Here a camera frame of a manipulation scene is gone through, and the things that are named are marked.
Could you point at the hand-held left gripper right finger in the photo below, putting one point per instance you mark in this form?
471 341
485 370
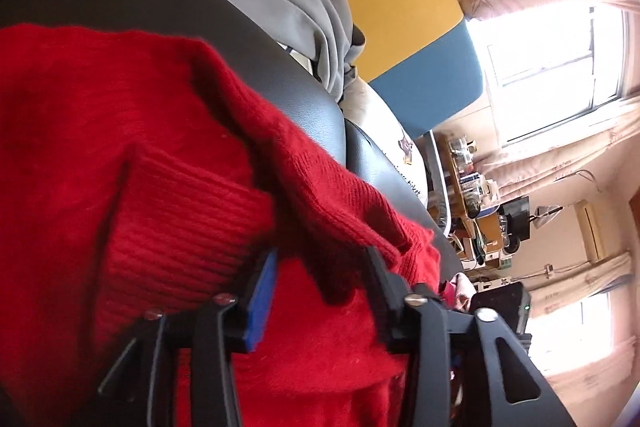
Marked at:
390 307

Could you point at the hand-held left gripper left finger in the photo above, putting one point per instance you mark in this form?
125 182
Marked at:
260 307

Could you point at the red knit sweater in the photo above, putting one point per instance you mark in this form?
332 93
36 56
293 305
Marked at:
125 132

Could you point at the bright window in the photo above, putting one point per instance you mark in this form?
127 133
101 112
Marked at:
575 337
550 72

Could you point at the black monitor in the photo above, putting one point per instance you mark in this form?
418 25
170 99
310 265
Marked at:
515 217

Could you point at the small wooden desk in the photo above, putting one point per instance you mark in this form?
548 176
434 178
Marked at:
457 207

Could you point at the white deer print pillow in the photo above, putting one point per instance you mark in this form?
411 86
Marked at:
370 117

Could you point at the grey yellow blue sofa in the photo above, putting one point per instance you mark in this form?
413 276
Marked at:
400 7

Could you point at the wall air conditioner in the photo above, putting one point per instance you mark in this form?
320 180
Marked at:
590 232

